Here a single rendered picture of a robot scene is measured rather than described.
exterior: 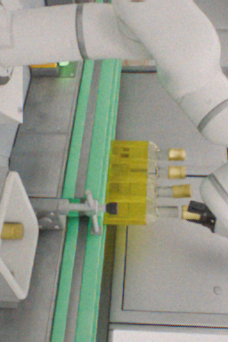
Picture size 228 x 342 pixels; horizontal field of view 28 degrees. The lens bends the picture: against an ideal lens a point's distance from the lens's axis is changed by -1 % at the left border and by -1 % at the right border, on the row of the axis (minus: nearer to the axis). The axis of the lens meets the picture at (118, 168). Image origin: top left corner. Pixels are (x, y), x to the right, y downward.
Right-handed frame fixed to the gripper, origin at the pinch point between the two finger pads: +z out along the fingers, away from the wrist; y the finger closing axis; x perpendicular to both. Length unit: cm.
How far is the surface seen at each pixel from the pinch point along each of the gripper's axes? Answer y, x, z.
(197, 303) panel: -12.9, 17.3, -5.6
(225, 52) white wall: -301, -442, 39
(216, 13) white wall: -299, -522, 68
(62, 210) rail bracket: 15.6, 17.3, 25.4
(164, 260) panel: -12.7, 8.7, 5.3
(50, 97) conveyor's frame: 16.2, -12.4, 41.6
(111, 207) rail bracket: 16.2, 14.0, 15.6
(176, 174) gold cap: 1.5, -8.8, 7.2
